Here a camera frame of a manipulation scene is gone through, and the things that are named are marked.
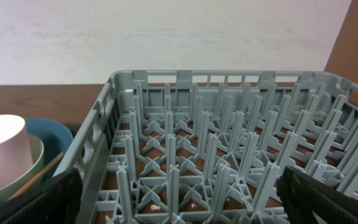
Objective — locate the wooden chopstick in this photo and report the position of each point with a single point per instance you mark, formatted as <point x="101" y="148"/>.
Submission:
<point x="37" y="176"/>

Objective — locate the pink cup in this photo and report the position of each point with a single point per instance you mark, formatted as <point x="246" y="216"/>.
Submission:
<point x="15" y="152"/>

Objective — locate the dark blue plate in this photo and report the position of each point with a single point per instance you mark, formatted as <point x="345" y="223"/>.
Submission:
<point x="55" y="136"/>

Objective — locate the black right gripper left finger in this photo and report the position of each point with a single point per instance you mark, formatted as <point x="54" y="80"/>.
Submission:
<point x="54" y="201"/>

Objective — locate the grey dishwasher rack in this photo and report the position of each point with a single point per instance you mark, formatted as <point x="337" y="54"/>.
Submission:
<point x="198" y="146"/>

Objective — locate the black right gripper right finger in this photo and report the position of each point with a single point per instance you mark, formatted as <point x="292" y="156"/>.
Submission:
<point x="305" y="199"/>

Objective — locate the light green bowl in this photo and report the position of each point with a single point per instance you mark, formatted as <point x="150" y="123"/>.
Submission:
<point x="37" y="150"/>

